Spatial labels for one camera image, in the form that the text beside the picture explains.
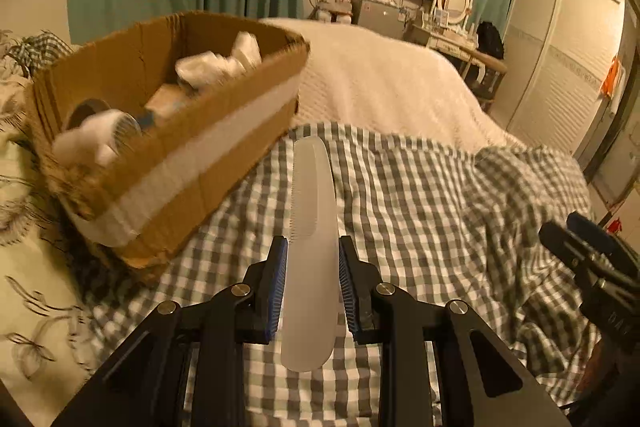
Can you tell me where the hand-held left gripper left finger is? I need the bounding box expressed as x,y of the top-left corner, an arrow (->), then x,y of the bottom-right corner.
50,235 -> 290,427

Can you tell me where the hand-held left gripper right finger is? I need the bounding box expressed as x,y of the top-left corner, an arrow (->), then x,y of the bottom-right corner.
338,235 -> 571,427

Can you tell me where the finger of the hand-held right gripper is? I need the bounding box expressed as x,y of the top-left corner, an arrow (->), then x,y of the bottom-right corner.
539,221 -> 593,280
566,213 -> 623,260

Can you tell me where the white translucent comb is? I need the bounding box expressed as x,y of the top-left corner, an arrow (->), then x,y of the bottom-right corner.
280,134 -> 341,373

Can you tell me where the brown cardboard box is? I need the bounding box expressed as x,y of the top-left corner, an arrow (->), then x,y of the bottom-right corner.
25,10 -> 312,285

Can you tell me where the white plastic bag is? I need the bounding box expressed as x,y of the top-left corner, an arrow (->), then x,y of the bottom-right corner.
175,32 -> 263,90

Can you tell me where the white tape roll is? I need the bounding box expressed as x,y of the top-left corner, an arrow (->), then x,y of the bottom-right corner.
65,98 -> 116,132

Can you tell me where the person's right forearm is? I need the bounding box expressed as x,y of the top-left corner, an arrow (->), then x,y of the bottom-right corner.
582,342 -> 631,408

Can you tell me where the grey checkered blanket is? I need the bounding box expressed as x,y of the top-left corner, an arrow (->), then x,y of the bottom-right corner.
85,122 -> 601,427

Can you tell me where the orange hanging cloth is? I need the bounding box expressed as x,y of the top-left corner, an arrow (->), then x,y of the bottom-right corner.
598,57 -> 626,100

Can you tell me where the white louvered wardrobe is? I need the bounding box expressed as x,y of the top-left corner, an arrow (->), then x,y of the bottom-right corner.
505,0 -> 626,152

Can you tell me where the white bedspread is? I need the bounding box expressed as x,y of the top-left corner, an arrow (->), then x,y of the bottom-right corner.
260,17 -> 526,152

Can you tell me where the black backpack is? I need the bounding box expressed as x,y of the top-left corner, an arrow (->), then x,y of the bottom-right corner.
475,21 -> 505,60

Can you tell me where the floral patterned duvet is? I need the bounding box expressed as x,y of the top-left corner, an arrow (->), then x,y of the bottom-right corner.
0,72 -> 151,408

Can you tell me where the white dressing table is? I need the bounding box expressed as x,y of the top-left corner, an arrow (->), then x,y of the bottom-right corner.
405,22 -> 508,108

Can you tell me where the white crumpled paper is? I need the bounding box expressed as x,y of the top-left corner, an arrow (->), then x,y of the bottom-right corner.
52,109 -> 121,168

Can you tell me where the white floor appliance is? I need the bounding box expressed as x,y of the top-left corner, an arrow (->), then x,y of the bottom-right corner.
307,4 -> 356,25

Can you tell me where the grey cabinet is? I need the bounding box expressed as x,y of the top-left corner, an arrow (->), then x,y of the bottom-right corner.
350,0 -> 423,40

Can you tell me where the checkered pillow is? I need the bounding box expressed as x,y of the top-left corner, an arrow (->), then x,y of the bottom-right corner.
5,32 -> 76,80

